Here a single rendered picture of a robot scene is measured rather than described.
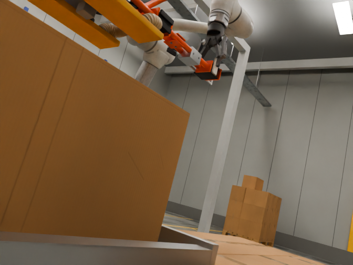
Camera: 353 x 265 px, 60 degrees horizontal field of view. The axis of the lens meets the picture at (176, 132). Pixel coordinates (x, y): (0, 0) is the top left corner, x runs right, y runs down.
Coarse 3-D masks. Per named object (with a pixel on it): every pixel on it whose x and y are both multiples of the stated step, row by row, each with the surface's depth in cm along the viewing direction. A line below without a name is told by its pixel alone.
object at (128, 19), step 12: (84, 0) 78; (96, 0) 77; (108, 0) 75; (120, 0) 75; (108, 12) 81; (120, 12) 79; (132, 12) 79; (120, 24) 85; (132, 24) 84; (144, 24) 82; (132, 36) 91; (144, 36) 89; (156, 36) 87
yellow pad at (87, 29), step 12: (36, 0) 84; (48, 0) 83; (60, 0) 83; (48, 12) 89; (60, 12) 88; (72, 12) 86; (72, 24) 93; (84, 24) 91; (96, 24) 93; (84, 36) 99; (96, 36) 97; (108, 36) 96
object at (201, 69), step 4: (208, 60) 128; (212, 60) 127; (200, 64) 130; (212, 64) 129; (196, 68) 130; (200, 68) 129; (204, 68) 128; (208, 68) 127; (196, 72) 130; (200, 72) 129; (204, 72) 128; (208, 72) 127; (220, 72) 132; (204, 76) 132; (208, 76) 131; (212, 76) 130; (216, 76) 132
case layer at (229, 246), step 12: (216, 240) 151; (228, 240) 166; (240, 240) 184; (228, 252) 120; (240, 252) 130; (252, 252) 140; (264, 252) 153; (276, 252) 168; (216, 264) 90; (228, 264) 95; (240, 264) 100; (252, 264) 106; (264, 264) 114; (276, 264) 122; (288, 264) 131; (300, 264) 142; (312, 264) 155; (324, 264) 171
